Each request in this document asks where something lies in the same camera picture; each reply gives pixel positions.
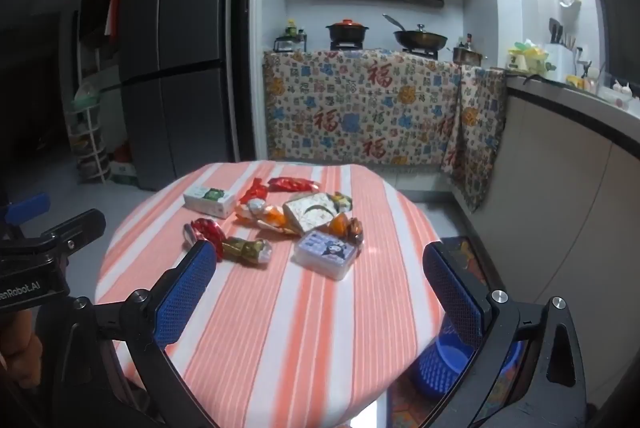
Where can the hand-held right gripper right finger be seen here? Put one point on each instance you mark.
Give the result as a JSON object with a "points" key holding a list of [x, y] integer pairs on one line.
{"points": [[455, 300]]}

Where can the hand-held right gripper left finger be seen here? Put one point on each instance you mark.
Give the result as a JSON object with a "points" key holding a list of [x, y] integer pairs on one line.
{"points": [[185, 295]]}

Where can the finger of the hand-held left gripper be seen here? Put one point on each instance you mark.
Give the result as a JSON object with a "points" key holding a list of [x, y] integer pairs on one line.
{"points": [[75, 230], [31, 207]]}

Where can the blue plastic basket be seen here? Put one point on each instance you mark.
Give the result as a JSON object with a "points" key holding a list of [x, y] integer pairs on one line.
{"points": [[445, 363]]}

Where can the red plastic bag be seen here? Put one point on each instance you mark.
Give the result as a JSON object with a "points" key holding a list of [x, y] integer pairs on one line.
{"points": [[205, 230]]}

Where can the gold foil wrapper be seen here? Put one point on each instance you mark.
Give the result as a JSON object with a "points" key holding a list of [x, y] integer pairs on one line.
{"points": [[245, 250]]}

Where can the white box with green label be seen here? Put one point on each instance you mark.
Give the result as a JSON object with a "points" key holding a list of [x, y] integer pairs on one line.
{"points": [[210, 200]]}

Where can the white printed carton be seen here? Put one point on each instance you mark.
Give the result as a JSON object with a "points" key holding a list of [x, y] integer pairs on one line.
{"points": [[260, 214]]}

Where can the small brown wrapper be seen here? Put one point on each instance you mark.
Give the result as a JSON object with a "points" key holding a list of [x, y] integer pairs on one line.
{"points": [[356, 229]]}

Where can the small red wrapper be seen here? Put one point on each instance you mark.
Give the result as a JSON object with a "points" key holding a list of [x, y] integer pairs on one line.
{"points": [[252, 193]]}

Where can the clear plastic card box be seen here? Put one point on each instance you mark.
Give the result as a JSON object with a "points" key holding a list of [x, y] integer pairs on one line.
{"points": [[327, 253]]}

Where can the small orange wrapper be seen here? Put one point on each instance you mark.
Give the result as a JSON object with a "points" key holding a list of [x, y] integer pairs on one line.
{"points": [[339, 226]]}

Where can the white snack wrapper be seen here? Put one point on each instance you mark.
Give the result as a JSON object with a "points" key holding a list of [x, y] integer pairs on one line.
{"points": [[312, 213]]}

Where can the long red snack packet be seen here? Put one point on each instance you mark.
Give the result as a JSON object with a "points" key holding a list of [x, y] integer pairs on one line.
{"points": [[292, 184]]}

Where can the person's left hand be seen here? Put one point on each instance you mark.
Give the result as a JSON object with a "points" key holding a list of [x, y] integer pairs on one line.
{"points": [[22, 353]]}

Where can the white storage rack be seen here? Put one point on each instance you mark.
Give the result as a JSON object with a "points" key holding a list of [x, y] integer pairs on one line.
{"points": [[90, 147]]}

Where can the striped orange white tablecloth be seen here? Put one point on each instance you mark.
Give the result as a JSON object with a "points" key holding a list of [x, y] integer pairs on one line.
{"points": [[280, 333]]}

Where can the kitchen counter with cabinets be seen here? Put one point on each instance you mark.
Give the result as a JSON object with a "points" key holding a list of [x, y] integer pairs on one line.
{"points": [[560, 183]]}

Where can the small printed cloth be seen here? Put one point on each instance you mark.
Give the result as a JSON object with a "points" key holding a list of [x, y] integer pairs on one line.
{"points": [[475, 132]]}

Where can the dark grey refrigerator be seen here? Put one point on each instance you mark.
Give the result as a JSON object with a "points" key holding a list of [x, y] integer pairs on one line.
{"points": [[170, 57]]}

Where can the large printed cloth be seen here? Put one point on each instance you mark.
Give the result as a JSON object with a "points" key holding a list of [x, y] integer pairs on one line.
{"points": [[350, 107]]}

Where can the yellow green dish rack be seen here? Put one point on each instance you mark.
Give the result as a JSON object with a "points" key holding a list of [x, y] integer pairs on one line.
{"points": [[525, 57]]}

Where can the black wok with lid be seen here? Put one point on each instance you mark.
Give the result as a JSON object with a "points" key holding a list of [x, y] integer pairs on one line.
{"points": [[420, 40]]}

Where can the white knife block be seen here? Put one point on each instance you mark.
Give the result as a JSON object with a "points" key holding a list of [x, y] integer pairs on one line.
{"points": [[557, 57]]}

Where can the black spice rack with bottles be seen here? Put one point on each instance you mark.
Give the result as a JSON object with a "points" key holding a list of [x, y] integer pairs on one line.
{"points": [[290, 42]]}

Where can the red lidded clay pot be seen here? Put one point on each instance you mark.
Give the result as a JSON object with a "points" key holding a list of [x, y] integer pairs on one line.
{"points": [[346, 31]]}

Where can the black door frame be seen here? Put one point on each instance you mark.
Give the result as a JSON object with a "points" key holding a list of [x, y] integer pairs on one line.
{"points": [[240, 57]]}

